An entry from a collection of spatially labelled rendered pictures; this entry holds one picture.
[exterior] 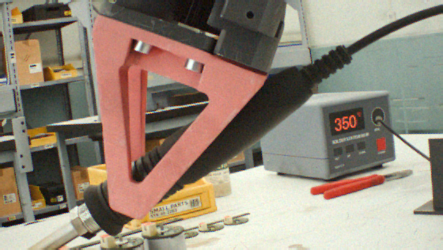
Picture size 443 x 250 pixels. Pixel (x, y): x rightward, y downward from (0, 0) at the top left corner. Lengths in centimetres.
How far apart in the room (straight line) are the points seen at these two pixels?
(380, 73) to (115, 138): 588
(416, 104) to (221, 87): 567
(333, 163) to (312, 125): 5
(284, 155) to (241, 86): 58
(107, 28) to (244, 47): 5
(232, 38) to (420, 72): 560
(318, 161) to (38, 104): 432
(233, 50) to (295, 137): 56
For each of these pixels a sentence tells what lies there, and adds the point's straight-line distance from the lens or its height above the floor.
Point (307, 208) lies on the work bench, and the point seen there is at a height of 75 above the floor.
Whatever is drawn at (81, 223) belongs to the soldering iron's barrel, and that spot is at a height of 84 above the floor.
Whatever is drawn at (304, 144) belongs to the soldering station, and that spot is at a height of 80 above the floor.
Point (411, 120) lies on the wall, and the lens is 595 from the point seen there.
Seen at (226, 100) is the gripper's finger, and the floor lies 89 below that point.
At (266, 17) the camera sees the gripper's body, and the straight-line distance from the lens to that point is 21.
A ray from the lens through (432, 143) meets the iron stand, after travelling 55.
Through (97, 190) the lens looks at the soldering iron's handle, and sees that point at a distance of 27.
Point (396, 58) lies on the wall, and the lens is 596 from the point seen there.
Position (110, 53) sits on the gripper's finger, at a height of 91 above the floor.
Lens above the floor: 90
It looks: 5 degrees down
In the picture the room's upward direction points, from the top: 8 degrees counter-clockwise
